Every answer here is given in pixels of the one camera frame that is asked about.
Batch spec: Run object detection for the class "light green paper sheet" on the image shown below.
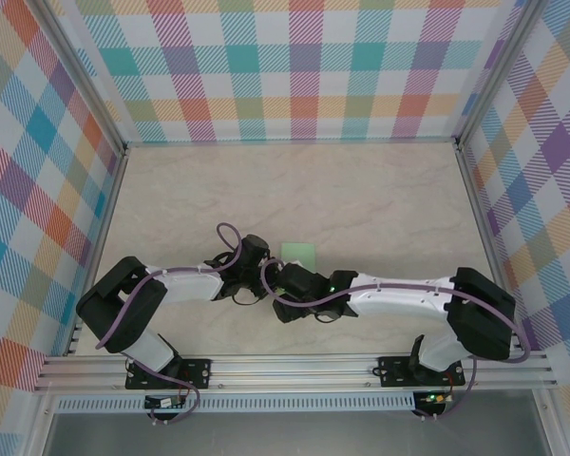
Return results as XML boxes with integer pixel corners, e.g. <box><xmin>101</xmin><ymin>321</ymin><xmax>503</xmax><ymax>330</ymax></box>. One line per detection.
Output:
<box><xmin>280</xmin><ymin>241</ymin><xmax>317</xmax><ymax>267</ymax></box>

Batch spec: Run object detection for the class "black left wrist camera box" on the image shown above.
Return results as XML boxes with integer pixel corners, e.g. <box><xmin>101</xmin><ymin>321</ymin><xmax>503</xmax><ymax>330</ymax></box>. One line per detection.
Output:
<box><xmin>239</xmin><ymin>234</ymin><xmax>271</xmax><ymax>263</ymax></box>

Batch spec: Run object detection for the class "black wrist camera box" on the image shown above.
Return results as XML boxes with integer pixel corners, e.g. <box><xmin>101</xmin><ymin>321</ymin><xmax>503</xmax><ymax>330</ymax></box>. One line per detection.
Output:
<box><xmin>239</xmin><ymin>234</ymin><xmax>271</xmax><ymax>263</ymax></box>
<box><xmin>278</xmin><ymin>262</ymin><xmax>325</xmax><ymax>299</ymax></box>

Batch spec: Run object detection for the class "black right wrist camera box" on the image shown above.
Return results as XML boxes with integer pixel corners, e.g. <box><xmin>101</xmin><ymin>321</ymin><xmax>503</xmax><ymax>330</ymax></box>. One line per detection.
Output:
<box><xmin>278</xmin><ymin>262</ymin><xmax>325</xmax><ymax>299</ymax></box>

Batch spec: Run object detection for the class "aluminium mounting rail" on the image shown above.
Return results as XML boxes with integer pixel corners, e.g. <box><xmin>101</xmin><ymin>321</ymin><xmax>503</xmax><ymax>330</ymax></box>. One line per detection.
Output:
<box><xmin>32</xmin><ymin>351</ymin><xmax>560</xmax><ymax>393</ymax></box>

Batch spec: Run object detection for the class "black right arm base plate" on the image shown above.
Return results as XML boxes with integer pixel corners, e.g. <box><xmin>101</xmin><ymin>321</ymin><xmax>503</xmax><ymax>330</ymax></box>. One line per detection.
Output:
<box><xmin>377</xmin><ymin>354</ymin><xmax>466</xmax><ymax>389</ymax></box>

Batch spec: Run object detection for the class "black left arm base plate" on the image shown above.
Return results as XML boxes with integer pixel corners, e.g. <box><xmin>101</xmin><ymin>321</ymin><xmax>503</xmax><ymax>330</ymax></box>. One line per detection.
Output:
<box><xmin>125</xmin><ymin>358</ymin><xmax>214</xmax><ymax>390</ymax></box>

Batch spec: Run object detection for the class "slotted grey cable duct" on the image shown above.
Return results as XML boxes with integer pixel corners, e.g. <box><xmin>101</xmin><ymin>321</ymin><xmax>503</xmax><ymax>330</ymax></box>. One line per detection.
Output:
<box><xmin>55</xmin><ymin>392</ymin><xmax>417</xmax><ymax>413</ymax></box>

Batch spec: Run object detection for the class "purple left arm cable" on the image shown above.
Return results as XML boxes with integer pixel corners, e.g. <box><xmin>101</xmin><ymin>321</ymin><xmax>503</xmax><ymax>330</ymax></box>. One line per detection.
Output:
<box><xmin>96</xmin><ymin>222</ymin><xmax>267</xmax><ymax>426</ymax></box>

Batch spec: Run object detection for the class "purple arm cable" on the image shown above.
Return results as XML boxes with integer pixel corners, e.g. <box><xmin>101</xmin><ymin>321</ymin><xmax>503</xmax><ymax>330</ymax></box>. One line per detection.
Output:
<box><xmin>259</xmin><ymin>257</ymin><xmax>533</xmax><ymax>422</ymax></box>
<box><xmin>96</xmin><ymin>222</ymin><xmax>267</xmax><ymax>426</ymax></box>

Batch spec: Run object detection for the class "aluminium table edge rail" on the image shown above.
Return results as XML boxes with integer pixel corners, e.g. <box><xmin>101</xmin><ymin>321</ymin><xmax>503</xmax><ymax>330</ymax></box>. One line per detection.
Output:
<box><xmin>455</xmin><ymin>144</ymin><xmax>526</xmax><ymax>352</ymax></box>
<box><xmin>123</xmin><ymin>137</ymin><xmax>462</xmax><ymax>147</ymax></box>
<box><xmin>66</xmin><ymin>149</ymin><xmax>129</xmax><ymax>357</ymax></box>

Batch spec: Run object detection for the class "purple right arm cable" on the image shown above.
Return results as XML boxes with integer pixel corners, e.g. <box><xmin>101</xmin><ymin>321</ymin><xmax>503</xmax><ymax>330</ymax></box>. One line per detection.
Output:
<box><xmin>259</xmin><ymin>257</ymin><xmax>533</xmax><ymax>422</ymax></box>

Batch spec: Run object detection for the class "aluminium frame post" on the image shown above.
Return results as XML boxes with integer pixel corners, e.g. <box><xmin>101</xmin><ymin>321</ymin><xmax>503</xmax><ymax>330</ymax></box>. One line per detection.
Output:
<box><xmin>28</xmin><ymin>0</ymin><xmax>129</xmax><ymax>156</ymax></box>
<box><xmin>455</xmin><ymin>0</ymin><xmax>550</xmax><ymax>148</ymax></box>

